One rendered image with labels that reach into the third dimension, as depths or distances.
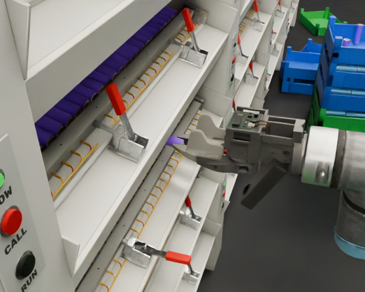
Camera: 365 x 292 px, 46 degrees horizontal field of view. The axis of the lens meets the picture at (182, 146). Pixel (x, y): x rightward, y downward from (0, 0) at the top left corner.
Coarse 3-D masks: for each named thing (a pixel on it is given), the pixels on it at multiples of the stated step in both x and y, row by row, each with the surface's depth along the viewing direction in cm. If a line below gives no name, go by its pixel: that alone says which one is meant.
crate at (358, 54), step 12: (336, 24) 144; (348, 24) 143; (336, 36) 128; (348, 36) 145; (360, 36) 145; (336, 48) 129; (348, 48) 128; (360, 48) 127; (336, 60) 131; (348, 60) 130; (360, 60) 129
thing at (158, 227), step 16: (208, 96) 94; (224, 96) 93; (208, 112) 95; (224, 112) 95; (192, 128) 90; (176, 176) 78; (192, 176) 79; (160, 192) 74; (176, 192) 75; (160, 208) 71; (176, 208) 72; (160, 224) 69; (144, 240) 66; (160, 240) 67; (96, 256) 61; (112, 272) 60; (128, 272) 61; (144, 272) 62; (112, 288) 59; (128, 288) 59
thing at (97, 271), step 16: (192, 112) 90; (176, 128) 84; (160, 160) 76; (176, 160) 79; (144, 192) 70; (128, 208) 66; (128, 224) 64; (144, 224) 67; (112, 240) 61; (112, 256) 60; (96, 272) 57; (80, 288) 55
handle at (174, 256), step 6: (144, 246) 61; (144, 252) 62; (150, 252) 62; (156, 252) 61; (162, 252) 61; (168, 252) 61; (174, 252) 61; (168, 258) 60; (174, 258) 60; (180, 258) 60; (186, 258) 60; (186, 264) 60
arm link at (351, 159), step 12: (348, 132) 64; (360, 132) 64; (348, 144) 62; (360, 144) 61; (336, 156) 61; (348, 156) 61; (360, 156) 61; (336, 168) 62; (348, 168) 61; (360, 168) 60; (336, 180) 62; (348, 180) 62; (360, 180) 61; (348, 192) 66; (360, 192) 63; (360, 204) 64
